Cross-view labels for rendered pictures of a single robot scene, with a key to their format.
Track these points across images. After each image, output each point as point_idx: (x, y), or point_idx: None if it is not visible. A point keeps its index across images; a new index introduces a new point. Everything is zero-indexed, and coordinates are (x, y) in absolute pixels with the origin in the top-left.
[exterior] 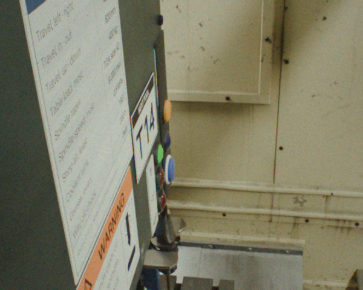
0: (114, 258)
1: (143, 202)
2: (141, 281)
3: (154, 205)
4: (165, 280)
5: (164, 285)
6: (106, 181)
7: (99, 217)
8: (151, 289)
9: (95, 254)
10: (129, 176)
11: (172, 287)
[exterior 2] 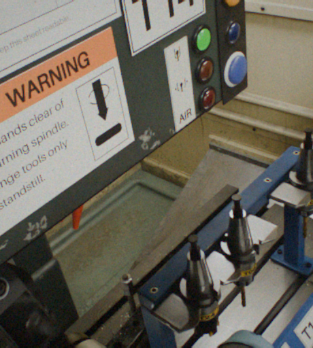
0: (54, 117)
1: (152, 84)
2: (284, 217)
3: (186, 98)
4: None
5: None
6: (32, 22)
7: (9, 56)
8: (292, 228)
9: None
10: (107, 38)
11: None
